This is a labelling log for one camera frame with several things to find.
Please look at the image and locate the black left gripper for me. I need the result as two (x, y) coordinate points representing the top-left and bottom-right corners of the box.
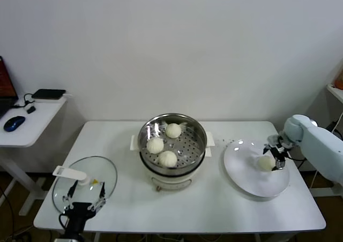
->
(62, 180), (107, 226)

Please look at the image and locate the white side desk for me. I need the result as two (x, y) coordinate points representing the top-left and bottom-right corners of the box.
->
(0, 93), (69, 216)

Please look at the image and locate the black floor cable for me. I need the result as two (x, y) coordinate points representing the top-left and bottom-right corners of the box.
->
(0, 187), (16, 237)

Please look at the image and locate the flat black box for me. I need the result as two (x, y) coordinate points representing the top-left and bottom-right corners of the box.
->
(31, 88), (66, 100)

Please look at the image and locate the white steamed baozi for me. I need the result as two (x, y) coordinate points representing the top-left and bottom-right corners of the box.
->
(256, 155), (276, 172)
(146, 137), (165, 154)
(165, 123), (182, 139)
(158, 150), (178, 168)

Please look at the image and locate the glass lid with white handle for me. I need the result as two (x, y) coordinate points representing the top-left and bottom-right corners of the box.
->
(51, 155), (118, 213)

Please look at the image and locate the blue computer mouse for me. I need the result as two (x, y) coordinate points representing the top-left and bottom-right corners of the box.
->
(3, 115), (26, 132)

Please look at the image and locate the black laptop with red screen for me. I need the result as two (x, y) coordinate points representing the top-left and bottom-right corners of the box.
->
(0, 56), (19, 119)

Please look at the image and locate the orange object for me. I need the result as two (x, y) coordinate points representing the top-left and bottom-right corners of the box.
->
(332, 65), (343, 89)

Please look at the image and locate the perforated steel steamer basket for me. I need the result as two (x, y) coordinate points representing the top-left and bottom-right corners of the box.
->
(130, 113), (215, 175)

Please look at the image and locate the white round plate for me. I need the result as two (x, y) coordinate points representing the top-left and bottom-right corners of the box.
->
(218, 139), (291, 199)

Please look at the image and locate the white power cable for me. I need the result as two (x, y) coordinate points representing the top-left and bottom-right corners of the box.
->
(310, 128), (343, 189)

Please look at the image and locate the white electric cooker pot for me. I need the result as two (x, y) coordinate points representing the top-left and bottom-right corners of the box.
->
(139, 147), (212, 192)

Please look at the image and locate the black cable with adapter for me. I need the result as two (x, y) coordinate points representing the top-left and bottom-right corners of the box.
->
(10, 93), (37, 114)

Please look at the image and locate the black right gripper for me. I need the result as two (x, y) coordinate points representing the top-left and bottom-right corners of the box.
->
(262, 136), (292, 171)

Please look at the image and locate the black power cable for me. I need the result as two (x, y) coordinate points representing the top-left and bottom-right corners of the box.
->
(297, 120), (338, 170)

